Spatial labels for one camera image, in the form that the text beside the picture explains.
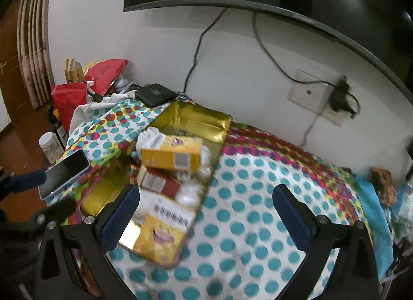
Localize red carton box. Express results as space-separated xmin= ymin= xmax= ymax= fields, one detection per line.
xmin=137 ymin=165 xmax=181 ymax=199

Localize white wall plate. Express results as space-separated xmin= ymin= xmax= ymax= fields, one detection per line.
xmin=288 ymin=69 xmax=336 ymax=115

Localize black cable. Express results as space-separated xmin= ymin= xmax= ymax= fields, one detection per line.
xmin=182 ymin=6 xmax=228 ymax=94
xmin=252 ymin=11 xmax=343 ymax=89

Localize yellow cartons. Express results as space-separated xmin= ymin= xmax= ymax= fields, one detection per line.
xmin=65 ymin=58 xmax=85 ymax=84

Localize wooden door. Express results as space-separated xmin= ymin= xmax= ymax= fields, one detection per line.
xmin=0 ymin=0 xmax=23 ymax=133

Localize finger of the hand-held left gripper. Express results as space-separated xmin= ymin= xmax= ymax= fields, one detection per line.
xmin=6 ymin=169 xmax=47 ymax=192
xmin=34 ymin=197 xmax=78 ymax=225

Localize brown snack packet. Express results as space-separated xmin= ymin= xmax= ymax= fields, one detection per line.
xmin=371 ymin=168 xmax=397 ymax=207

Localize beige curtain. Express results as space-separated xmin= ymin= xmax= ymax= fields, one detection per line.
xmin=16 ymin=0 xmax=57 ymax=110

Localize grey cable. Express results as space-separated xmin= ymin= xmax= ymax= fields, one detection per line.
xmin=298 ymin=111 xmax=323 ymax=149

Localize gold tin box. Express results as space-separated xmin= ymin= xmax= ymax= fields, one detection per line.
xmin=79 ymin=101 xmax=233 ymax=268

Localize yellow carton box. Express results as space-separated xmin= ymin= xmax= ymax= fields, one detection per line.
xmin=140 ymin=135 xmax=203 ymax=172
xmin=132 ymin=189 xmax=197 ymax=265

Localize clear plastic bag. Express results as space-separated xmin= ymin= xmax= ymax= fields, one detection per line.
xmin=389 ymin=184 xmax=413 ymax=255

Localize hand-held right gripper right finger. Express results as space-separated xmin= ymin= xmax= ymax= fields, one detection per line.
xmin=273 ymin=184 xmax=379 ymax=300

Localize white lidded bottle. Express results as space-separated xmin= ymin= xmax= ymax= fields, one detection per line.
xmin=39 ymin=132 xmax=65 ymax=164

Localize dark glass bottle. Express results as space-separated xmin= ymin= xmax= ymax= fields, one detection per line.
xmin=47 ymin=105 xmax=70 ymax=146

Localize blue cloth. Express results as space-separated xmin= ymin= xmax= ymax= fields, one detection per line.
xmin=355 ymin=177 xmax=392 ymax=281

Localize clear plastic wad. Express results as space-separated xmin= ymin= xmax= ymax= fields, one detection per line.
xmin=200 ymin=145 xmax=217 ymax=175
xmin=176 ymin=184 xmax=207 ymax=207

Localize black plug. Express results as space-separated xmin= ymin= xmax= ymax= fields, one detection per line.
xmin=347 ymin=92 xmax=360 ymax=117

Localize white wall socket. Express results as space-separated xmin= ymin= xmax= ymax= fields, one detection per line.
xmin=323 ymin=87 xmax=359 ymax=126

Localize white jar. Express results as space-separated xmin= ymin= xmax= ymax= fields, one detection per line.
xmin=114 ymin=76 xmax=134 ymax=94

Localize polka dot cloth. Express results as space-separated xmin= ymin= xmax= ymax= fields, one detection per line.
xmin=45 ymin=97 xmax=381 ymax=300

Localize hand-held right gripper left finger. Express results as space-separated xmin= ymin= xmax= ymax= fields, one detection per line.
xmin=34 ymin=184 xmax=141 ymax=300

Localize black power adapter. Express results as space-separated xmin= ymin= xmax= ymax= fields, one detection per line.
xmin=329 ymin=76 xmax=352 ymax=112

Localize black set-top box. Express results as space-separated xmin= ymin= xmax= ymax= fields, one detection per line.
xmin=134 ymin=83 xmax=177 ymax=109

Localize smartphone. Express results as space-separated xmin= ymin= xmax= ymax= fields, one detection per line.
xmin=38 ymin=150 xmax=91 ymax=200

